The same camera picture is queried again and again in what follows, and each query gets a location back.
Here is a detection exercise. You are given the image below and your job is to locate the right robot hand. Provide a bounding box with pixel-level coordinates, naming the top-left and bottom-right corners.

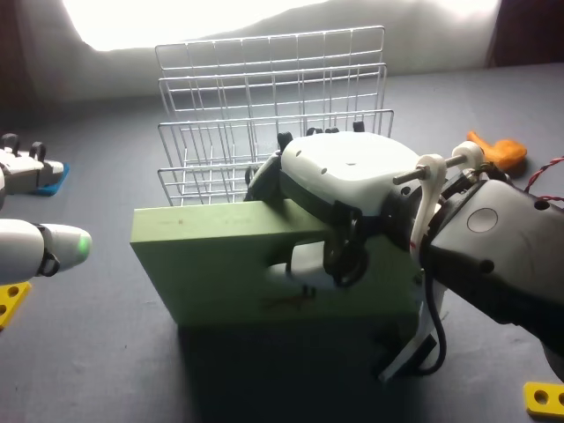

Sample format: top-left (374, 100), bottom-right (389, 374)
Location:
top-left (243, 121), bottom-right (422, 290)

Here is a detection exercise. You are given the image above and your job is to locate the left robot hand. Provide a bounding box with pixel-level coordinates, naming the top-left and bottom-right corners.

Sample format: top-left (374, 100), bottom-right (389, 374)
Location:
top-left (0, 133), bottom-right (66, 196)

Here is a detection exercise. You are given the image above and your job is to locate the light green long box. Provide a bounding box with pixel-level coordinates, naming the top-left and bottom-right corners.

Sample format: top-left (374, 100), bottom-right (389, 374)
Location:
top-left (129, 198), bottom-right (423, 330)

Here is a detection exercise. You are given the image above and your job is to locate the blue square holed block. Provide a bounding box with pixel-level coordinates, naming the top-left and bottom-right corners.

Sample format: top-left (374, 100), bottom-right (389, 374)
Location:
top-left (36, 162), bottom-right (71, 197)

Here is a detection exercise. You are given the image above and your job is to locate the yellow triangular holed block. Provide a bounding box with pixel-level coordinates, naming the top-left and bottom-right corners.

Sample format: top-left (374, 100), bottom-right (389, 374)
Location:
top-left (0, 281), bottom-right (33, 332)

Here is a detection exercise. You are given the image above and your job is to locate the orange toy food piece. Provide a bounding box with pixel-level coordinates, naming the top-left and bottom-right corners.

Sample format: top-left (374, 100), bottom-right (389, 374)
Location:
top-left (466, 130), bottom-right (528, 169)

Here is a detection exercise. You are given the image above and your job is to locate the white backdrop sheet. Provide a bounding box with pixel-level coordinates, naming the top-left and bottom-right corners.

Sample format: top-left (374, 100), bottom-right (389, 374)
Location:
top-left (17, 0), bottom-right (501, 105)

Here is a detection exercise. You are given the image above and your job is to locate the grey table cloth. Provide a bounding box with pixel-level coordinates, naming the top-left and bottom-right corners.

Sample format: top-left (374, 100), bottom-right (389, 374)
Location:
top-left (0, 61), bottom-right (564, 423)

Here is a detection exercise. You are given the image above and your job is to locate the yellow rectangular two-hole block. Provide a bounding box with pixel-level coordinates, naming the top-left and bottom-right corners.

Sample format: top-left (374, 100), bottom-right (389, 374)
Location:
top-left (523, 382), bottom-right (564, 416)

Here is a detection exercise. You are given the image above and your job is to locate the metal wire rack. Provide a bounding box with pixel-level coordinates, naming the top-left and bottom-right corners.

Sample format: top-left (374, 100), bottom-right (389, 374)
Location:
top-left (153, 25), bottom-right (396, 208)

